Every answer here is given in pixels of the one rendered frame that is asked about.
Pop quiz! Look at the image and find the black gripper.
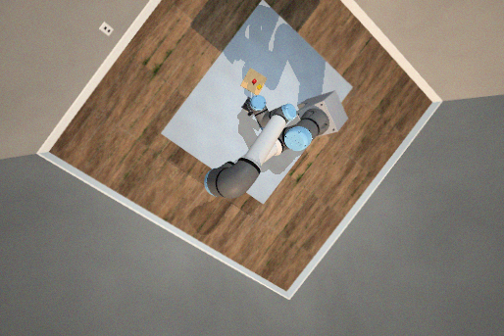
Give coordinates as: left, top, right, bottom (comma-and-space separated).
241, 97, 253, 117

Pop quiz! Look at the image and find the tan mat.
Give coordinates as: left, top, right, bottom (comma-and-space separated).
240, 68, 267, 95

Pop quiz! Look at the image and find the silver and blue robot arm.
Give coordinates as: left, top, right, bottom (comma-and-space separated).
204, 95, 329, 199

